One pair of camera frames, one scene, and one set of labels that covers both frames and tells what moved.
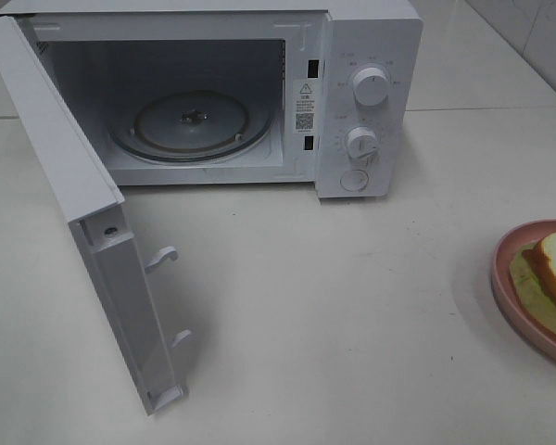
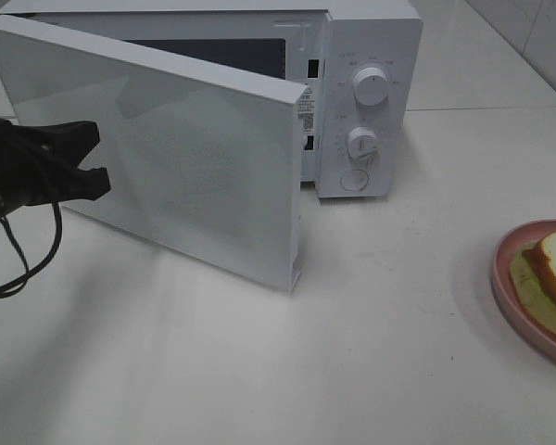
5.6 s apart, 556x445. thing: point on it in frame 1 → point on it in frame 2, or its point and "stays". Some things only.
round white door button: [354, 180] stays
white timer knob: [362, 144] stays
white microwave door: [82, 181] → [200, 157]
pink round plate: [536, 334] stays
